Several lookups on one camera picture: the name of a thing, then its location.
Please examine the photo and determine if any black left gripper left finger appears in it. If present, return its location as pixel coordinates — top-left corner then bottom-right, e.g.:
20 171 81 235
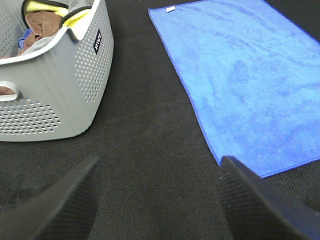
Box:
0 156 102 240

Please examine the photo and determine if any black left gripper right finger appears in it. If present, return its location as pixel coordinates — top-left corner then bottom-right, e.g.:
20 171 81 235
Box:
217 156 320 240

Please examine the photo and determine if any blue microfiber towel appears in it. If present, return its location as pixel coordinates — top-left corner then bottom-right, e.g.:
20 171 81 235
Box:
148 0 320 177

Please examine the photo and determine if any grey perforated laundry basket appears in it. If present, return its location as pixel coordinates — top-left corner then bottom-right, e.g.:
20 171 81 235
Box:
0 0 114 142

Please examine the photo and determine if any brown towel in basket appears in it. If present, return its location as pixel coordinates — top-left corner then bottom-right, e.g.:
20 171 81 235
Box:
0 11 63 60

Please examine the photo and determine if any yellow towel in basket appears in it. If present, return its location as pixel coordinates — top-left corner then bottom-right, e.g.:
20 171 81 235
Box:
21 0 94 28

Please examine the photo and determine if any grey towel in basket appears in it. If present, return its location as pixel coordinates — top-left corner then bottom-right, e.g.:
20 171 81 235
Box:
18 0 94 56

